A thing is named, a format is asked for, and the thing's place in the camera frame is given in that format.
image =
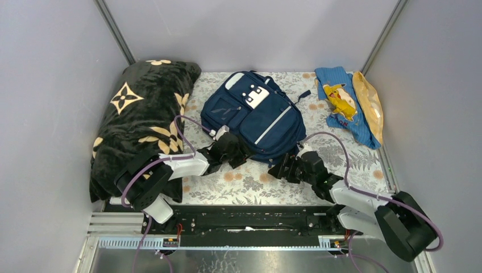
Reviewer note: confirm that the black floral plush blanket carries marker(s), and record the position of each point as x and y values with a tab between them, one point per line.
141	115

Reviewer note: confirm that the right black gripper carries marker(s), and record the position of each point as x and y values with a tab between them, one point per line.
277	170

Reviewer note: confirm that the blue Pikachu cloth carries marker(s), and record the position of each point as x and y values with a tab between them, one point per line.
335	86

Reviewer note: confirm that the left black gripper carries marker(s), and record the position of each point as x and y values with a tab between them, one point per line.
233	149

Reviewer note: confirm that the floral white table mat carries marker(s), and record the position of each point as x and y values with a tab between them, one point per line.
250	184

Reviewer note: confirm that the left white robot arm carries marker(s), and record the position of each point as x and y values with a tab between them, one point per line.
142	181

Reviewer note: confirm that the navy blue student backpack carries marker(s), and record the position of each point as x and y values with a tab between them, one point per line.
255	108

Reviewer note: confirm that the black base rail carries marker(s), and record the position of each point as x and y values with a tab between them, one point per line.
237	226

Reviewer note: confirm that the yellow plastic bag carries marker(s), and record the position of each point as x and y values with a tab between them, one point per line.
370	104

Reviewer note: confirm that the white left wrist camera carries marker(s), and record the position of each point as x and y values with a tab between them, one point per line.
217	134

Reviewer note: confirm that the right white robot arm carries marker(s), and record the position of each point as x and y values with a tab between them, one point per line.
396	219

